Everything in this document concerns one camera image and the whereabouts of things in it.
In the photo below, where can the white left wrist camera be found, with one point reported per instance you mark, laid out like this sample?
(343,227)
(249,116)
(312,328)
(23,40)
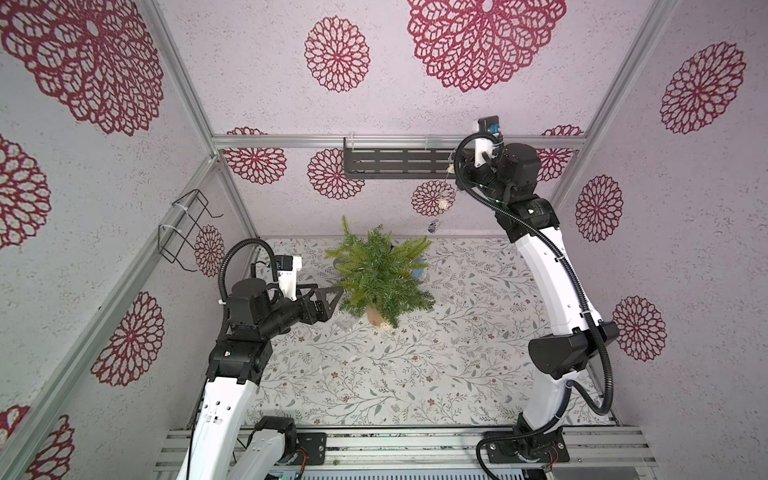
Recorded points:
(288,267)

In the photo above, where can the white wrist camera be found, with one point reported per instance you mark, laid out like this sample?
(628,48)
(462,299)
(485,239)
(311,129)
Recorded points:
(486,149)
(288,267)

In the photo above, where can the small green christmas tree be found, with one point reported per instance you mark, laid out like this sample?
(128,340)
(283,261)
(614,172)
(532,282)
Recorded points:
(377,274)

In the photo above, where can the black wire wall basket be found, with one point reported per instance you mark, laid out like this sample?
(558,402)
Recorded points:
(174,235)

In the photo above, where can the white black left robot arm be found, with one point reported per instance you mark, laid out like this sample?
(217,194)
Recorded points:
(257,313)

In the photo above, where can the string lights with ornaments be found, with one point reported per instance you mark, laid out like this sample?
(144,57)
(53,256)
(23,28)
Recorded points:
(443,200)

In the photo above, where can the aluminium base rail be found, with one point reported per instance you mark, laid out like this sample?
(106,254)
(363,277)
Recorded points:
(412,453)

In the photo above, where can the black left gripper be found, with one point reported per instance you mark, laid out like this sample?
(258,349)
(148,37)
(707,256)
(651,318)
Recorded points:
(323,311)

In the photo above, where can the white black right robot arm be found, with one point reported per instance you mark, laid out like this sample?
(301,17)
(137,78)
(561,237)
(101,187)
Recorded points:
(573,357)

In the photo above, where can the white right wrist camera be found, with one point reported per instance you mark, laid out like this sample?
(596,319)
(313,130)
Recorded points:
(486,149)

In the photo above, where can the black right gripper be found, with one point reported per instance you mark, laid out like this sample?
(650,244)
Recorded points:
(485,178)

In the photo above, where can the grey metal wall shelf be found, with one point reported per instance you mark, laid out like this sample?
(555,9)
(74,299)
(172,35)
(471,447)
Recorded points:
(367,163)

